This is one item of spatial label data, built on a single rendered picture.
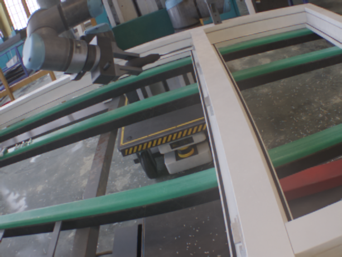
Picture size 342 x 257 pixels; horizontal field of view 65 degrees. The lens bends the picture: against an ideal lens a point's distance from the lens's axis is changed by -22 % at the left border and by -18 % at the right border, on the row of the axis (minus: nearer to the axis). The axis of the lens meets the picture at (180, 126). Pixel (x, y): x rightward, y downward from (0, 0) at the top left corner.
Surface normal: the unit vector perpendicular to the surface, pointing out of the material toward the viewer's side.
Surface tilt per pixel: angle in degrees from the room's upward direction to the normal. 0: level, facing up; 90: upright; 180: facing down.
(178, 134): 90
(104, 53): 64
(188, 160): 90
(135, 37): 90
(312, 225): 0
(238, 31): 90
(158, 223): 0
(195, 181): 0
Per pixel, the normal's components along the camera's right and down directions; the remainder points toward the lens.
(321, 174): -0.30, -0.82
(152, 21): 0.10, 0.47
